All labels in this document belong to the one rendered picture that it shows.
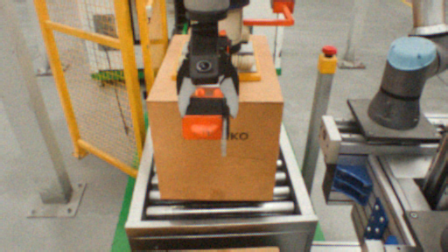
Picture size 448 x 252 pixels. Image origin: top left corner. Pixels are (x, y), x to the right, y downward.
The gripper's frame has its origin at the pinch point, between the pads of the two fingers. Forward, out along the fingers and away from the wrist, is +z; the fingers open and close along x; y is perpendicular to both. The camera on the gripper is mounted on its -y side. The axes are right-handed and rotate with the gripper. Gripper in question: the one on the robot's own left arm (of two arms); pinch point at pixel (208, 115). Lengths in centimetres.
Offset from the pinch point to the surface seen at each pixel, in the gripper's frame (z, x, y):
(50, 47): 37, 107, 140
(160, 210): 67, 23, 38
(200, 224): 61, 6, 26
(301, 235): 69, -32, 28
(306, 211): 62, -34, 34
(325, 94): 39, -49, 85
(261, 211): 68, -17, 39
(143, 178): 62, 32, 51
